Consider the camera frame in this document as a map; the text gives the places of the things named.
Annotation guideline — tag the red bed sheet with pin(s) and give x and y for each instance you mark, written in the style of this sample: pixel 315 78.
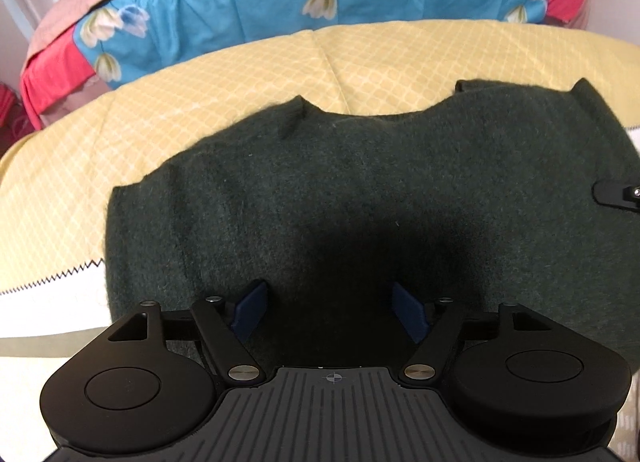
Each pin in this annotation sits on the red bed sheet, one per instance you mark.
pixel 50 72

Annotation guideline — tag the red bag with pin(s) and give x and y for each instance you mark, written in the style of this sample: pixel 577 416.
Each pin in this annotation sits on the red bag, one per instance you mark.
pixel 7 107

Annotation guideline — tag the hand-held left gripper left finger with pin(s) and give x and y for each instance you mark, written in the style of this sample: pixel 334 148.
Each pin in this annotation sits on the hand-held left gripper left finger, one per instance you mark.
pixel 250 309

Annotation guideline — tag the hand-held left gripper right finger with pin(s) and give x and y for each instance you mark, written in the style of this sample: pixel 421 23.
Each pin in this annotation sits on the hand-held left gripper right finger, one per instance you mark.
pixel 410 314

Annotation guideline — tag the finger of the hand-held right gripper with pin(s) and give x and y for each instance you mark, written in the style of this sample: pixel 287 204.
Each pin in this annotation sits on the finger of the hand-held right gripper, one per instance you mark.
pixel 617 193

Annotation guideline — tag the blue floral quilt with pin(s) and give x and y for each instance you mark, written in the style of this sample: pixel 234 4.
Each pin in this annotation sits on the blue floral quilt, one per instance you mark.
pixel 225 2

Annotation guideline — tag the yellow and white quilted bedspread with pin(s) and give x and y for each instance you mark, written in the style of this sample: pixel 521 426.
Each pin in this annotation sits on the yellow and white quilted bedspread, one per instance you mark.
pixel 200 92

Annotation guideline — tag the dark green knit sweater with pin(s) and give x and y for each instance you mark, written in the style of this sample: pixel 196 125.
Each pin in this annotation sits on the dark green knit sweater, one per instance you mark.
pixel 350 167

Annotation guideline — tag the pink blanket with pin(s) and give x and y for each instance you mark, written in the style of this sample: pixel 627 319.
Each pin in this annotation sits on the pink blanket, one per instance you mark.
pixel 75 12

